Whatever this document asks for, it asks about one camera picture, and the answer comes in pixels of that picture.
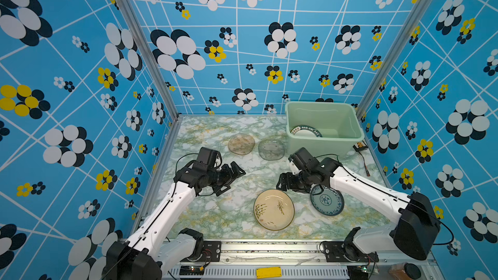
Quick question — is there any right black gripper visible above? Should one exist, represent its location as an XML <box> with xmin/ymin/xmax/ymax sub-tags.
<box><xmin>274</xmin><ymin>171</ymin><xmax>312</xmax><ymax>193</ymax></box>

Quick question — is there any blue patterned plate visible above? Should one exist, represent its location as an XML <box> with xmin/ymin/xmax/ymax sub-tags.
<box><xmin>310</xmin><ymin>185</ymin><xmax>345</xmax><ymax>216</ymax></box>

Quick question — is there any beige bamboo pattern plate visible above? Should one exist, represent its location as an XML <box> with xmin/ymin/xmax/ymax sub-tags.
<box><xmin>254</xmin><ymin>189</ymin><xmax>295</xmax><ymax>231</ymax></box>

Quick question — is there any aluminium front rail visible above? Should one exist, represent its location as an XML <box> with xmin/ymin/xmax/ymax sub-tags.
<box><xmin>160</xmin><ymin>239</ymin><xmax>443</xmax><ymax>279</ymax></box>

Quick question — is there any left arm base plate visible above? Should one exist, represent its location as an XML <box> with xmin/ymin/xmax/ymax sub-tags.
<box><xmin>181</xmin><ymin>240</ymin><xmax>222</xmax><ymax>263</ymax></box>

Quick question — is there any brownish clear glass plate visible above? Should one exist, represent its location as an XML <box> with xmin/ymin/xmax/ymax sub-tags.
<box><xmin>228</xmin><ymin>134</ymin><xmax>255</xmax><ymax>156</ymax></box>

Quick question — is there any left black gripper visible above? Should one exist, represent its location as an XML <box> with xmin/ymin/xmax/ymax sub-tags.
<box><xmin>207</xmin><ymin>160</ymin><xmax>247</xmax><ymax>194</ymax></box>

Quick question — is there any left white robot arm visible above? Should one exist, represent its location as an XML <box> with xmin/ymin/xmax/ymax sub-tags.
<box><xmin>100</xmin><ymin>147</ymin><xmax>246</xmax><ymax>279</ymax></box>

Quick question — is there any light green plastic bin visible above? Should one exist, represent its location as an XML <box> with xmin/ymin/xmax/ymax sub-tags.
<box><xmin>285</xmin><ymin>101</ymin><xmax>364</xmax><ymax>157</ymax></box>

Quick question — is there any brown jar black lid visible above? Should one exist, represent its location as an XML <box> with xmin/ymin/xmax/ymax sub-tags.
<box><xmin>389</xmin><ymin>263</ymin><xmax>421</xmax><ymax>280</ymax></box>

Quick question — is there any yellow tag on rail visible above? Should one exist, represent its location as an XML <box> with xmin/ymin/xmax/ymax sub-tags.
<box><xmin>255</xmin><ymin>267</ymin><xmax>282</xmax><ymax>279</ymax></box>

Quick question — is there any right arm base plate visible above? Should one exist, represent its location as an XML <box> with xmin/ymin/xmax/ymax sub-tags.
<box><xmin>319</xmin><ymin>241</ymin><xmax>379</xmax><ymax>263</ymax></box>

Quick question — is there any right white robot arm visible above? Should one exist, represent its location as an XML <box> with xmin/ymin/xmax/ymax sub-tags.
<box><xmin>276</xmin><ymin>148</ymin><xmax>441</xmax><ymax>261</ymax></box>

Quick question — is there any small black orange device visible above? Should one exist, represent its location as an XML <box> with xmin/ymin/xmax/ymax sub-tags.
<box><xmin>354</xmin><ymin>142</ymin><xmax>368</xmax><ymax>152</ymax></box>

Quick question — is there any greenish clear glass plate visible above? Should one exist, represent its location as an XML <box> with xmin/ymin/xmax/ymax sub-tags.
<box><xmin>258</xmin><ymin>138</ymin><xmax>285</xmax><ymax>161</ymax></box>

